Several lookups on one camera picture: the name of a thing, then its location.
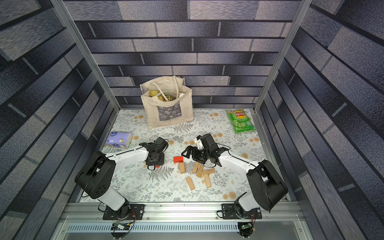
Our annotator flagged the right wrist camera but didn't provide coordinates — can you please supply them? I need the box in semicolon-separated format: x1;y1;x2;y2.
195;138;204;150

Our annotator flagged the wooden block top horizontal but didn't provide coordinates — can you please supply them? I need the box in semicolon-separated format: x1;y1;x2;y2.
202;169;215;175

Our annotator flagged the beige canvas tote bag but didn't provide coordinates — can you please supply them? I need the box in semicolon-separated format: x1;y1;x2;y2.
140;76;194;129

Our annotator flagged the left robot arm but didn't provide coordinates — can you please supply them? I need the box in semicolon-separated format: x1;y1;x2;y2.
75;137;169;218

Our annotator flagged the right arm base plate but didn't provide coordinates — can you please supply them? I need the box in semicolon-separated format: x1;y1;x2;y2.
221;203;263;220

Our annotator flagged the aluminium front rail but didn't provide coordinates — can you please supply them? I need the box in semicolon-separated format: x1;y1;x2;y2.
59;202;305;223

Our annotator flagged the left circuit board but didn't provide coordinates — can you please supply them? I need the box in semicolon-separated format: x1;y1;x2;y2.
111;222;131;232

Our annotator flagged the purple tissue pack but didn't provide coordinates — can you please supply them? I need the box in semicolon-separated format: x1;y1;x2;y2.
105;132;133;149

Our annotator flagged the wooden block bottom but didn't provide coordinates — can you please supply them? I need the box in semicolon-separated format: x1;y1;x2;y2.
186;177;195;191

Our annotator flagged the green chips bag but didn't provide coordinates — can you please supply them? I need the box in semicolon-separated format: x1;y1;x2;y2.
226;109;256;134

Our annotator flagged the wooden block middle right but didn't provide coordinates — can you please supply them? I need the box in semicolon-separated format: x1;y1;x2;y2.
196;165;205;178

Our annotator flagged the wooden block right lower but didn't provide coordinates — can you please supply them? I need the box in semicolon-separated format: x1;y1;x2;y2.
204;174;212;188

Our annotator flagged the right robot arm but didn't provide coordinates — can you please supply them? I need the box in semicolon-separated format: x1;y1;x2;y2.
181;134;288;218

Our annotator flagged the circuit board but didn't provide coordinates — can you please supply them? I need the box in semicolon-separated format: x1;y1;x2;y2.
238;222;254;234
111;222;131;232

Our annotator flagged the wooden block middle left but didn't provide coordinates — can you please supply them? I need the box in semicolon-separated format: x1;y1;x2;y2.
192;162;200;174

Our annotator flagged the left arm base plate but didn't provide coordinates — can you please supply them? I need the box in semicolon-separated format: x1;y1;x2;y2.
103;204;146;221

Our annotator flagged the right circuit board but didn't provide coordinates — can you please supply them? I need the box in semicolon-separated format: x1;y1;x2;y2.
238;222;254;234

